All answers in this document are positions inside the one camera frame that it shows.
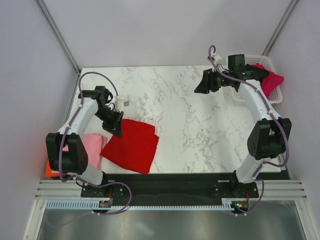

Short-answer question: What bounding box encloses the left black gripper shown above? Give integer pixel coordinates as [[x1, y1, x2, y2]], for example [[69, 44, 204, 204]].
[[94, 106, 124, 139]]

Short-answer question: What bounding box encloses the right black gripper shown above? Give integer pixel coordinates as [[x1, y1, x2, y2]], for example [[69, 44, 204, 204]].
[[194, 67, 233, 94]]

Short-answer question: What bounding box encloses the red t shirt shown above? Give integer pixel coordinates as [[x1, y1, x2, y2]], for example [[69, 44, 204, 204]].
[[100, 119, 159, 175]]

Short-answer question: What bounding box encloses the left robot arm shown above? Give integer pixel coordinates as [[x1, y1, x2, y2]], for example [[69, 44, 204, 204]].
[[45, 86, 124, 197]]

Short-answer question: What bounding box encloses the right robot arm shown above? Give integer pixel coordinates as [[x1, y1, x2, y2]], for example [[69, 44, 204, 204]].
[[194, 52, 292, 197]]

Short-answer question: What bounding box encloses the folded pink t shirt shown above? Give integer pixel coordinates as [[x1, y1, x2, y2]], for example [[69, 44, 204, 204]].
[[62, 133, 109, 171]]

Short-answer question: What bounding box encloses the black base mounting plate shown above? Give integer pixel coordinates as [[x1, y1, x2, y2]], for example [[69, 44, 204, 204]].
[[81, 172, 259, 206]]

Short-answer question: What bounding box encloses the black t shirt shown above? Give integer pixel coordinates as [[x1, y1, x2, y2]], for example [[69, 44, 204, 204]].
[[245, 63, 270, 83]]

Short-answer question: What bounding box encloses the magenta t shirt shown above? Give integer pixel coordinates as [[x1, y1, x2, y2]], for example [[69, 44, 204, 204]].
[[260, 70, 285, 98]]

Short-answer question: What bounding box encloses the white plastic basket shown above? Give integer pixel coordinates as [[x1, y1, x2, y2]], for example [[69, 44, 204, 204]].
[[244, 54, 283, 104]]

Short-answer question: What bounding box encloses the folded orange t shirt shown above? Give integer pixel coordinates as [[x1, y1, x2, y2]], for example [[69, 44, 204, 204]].
[[44, 160, 59, 178]]

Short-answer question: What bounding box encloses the white slotted cable duct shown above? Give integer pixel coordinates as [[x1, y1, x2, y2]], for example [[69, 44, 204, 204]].
[[45, 199, 249, 211]]

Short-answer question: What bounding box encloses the right aluminium frame post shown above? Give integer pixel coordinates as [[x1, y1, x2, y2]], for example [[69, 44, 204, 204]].
[[262, 0, 300, 56]]

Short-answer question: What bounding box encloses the aluminium frame post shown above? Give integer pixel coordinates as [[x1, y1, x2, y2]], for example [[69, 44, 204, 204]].
[[34, 0, 81, 77], [262, 0, 300, 56]]

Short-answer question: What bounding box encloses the aluminium front rail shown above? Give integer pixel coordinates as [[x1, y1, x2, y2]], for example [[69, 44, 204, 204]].
[[35, 180, 307, 201]]

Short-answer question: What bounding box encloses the left aluminium frame post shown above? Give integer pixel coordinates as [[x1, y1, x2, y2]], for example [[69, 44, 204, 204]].
[[34, 0, 81, 77]]

